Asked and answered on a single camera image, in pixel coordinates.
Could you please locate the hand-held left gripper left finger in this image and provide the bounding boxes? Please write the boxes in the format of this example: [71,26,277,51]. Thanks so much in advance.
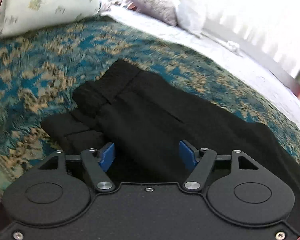
[36,142,117,193]

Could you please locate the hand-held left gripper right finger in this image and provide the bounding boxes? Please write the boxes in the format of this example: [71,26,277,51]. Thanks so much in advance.
[179,140,260,193]

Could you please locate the black pants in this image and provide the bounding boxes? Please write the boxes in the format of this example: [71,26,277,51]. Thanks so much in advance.
[41,59,300,233]

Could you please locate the teal paisley patterned blanket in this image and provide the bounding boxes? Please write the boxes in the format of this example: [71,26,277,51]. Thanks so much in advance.
[0,15,300,198]

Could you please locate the white bedsheet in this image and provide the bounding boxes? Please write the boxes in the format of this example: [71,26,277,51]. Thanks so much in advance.
[100,5,300,140]

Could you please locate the small crumpled white cloth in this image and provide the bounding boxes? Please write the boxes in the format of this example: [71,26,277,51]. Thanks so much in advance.
[226,41,242,54]

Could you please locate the plain white pillow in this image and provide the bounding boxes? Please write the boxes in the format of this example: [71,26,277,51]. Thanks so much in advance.
[175,0,213,37]

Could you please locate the lilac floral pillow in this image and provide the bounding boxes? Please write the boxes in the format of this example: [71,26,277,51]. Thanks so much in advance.
[110,0,180,27]

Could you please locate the white sheer curtain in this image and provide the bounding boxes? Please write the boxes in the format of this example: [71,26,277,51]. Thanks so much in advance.
[150,0,300,79]

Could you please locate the white green floral pillow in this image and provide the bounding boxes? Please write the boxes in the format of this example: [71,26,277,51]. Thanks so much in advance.
[0,0,103,38]

